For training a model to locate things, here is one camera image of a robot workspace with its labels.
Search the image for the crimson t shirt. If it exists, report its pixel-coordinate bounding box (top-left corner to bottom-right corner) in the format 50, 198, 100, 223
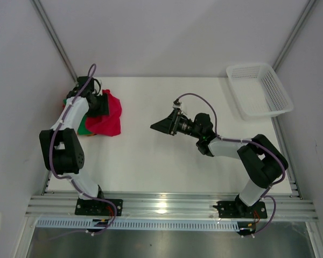
85, 89, 122, 137

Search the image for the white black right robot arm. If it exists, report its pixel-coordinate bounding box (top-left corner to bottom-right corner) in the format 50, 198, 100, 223
150, 109, 289, 217

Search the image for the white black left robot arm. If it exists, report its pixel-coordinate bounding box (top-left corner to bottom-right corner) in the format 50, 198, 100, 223
39, 76, 109, 215

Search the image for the green folded t shirt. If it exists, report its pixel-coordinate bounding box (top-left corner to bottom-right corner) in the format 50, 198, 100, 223
77, 116, 92, 136

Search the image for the white plastic basket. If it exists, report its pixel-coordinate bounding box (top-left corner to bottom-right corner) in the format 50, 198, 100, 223
226, 63, 294, 120

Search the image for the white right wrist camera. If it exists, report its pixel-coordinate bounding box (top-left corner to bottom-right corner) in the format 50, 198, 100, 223
173, 99, 187, 115

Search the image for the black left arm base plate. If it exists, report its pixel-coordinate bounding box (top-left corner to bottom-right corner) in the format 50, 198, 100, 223
75, 198, 123, 217

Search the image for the aluminium front rail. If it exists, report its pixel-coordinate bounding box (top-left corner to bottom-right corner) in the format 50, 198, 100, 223
25, 191, 319, 222

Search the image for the left aluminium corner post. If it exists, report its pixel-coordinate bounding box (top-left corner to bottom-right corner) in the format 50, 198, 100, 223
30, 0, 78, 82

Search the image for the aluminium corner post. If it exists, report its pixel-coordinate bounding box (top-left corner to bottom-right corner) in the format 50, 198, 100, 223
272, 0, 320, 72
30, 0, 78, 82

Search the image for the white slotted cable duct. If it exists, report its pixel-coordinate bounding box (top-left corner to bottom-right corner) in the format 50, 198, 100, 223
36, 218, 240, 232

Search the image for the right aluminium corner post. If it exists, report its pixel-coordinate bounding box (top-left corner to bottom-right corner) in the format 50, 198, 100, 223
272, 0, 320, 72

